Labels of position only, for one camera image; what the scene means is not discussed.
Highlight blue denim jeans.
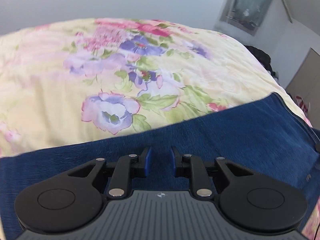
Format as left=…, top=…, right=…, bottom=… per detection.
left=1, top=93, right=319, bottom=239

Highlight floral yellow bed quilt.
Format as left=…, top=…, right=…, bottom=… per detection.
left=0, top=17, right=320, bottom=240

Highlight dark clothes pile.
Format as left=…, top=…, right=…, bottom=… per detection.
left=245, top=46, right=279, bottom=82

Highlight beige cabinet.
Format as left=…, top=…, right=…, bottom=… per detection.
left=286, top=48, right=320, bottom=129

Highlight plastic covered wall hanging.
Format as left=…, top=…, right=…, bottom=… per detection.
left=215, top=0, right=273, bottom=36

